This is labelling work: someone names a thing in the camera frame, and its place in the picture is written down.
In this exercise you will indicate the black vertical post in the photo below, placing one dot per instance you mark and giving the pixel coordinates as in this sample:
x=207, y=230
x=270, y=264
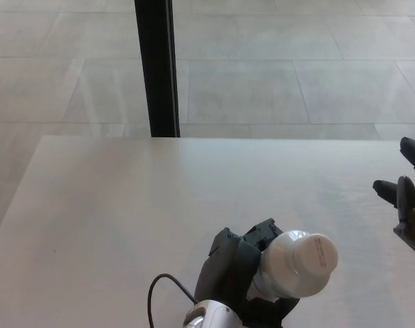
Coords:
x=156, y=68

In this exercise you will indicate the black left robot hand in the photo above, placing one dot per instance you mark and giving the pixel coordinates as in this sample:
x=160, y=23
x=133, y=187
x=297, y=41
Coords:
x=224, y=276

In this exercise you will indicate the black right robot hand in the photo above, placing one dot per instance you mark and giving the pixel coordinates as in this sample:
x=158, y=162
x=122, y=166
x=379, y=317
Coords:
x=409, y=205

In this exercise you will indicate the white plastic bottle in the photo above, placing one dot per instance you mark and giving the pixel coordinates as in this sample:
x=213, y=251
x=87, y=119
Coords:
x=282, y=270

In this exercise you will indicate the white screw cap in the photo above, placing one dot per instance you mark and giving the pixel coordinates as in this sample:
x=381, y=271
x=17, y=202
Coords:
x=318, y=256

